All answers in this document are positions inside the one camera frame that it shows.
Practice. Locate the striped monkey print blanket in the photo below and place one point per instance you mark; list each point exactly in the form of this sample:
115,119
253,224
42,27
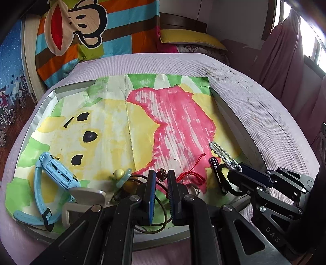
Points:
114,38

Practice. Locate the blue cyclist print cloth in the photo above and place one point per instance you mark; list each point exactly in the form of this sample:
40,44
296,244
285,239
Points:
11,68

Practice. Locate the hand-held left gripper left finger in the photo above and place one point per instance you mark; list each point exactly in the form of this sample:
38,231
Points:
151,196

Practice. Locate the silver metal tray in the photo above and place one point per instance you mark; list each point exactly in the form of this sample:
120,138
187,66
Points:
239,122

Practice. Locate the magenta cushion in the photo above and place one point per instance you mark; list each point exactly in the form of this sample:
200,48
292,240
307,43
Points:
166,48

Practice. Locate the window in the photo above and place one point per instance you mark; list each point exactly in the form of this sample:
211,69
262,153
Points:
310,38

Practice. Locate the gold earring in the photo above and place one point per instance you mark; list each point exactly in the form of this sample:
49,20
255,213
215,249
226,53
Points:
161,175

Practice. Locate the beige hair claw clip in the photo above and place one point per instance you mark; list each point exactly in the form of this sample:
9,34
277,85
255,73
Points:
86,196

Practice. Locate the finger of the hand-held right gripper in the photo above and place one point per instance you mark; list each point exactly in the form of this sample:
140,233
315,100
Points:
242,182
257,174

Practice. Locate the pink curtain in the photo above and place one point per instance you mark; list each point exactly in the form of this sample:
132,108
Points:
280,56

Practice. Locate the light blue smartwatch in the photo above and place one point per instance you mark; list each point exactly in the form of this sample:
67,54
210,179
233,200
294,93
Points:
58,173

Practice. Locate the yellow pillow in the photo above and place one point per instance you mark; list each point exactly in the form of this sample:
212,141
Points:
191,38

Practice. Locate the dark wooden headboard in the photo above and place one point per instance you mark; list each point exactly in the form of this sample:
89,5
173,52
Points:
183,23

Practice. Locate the painted paper tray liner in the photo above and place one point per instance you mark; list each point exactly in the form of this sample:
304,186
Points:
127,122

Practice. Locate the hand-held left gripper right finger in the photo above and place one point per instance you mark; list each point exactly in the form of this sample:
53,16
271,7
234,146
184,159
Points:
172,198

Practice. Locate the beige wooden board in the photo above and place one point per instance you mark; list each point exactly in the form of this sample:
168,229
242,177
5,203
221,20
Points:
31,63

